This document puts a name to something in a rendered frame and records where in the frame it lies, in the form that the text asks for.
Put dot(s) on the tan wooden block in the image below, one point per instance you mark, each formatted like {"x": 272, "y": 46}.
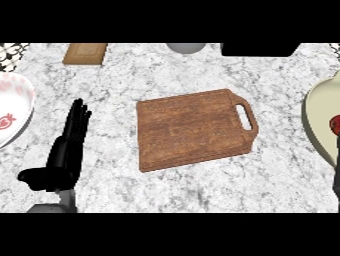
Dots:
{"x": 85, "y": 53}

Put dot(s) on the grey round object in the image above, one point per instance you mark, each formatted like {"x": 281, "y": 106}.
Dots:
{"x": 185, "y": 47}

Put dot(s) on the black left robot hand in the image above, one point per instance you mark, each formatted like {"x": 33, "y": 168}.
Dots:
{"x": 66, "y": 153}

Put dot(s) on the black appliance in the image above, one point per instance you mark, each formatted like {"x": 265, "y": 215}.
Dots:
{"x": 259, "y": 49}

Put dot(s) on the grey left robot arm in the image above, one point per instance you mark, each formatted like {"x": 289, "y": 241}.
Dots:
{"x": 63, "y": 203}

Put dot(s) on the brown wooden cutting board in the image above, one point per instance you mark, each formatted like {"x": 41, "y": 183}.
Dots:
{"x": 193, "y": 130}

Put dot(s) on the pale cream pot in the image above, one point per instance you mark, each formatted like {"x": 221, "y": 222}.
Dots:
{"x": 326, "y": 106}

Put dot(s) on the white bowl with strawberry print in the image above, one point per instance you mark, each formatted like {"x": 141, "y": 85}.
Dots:
{"x": 1, "y": 113}

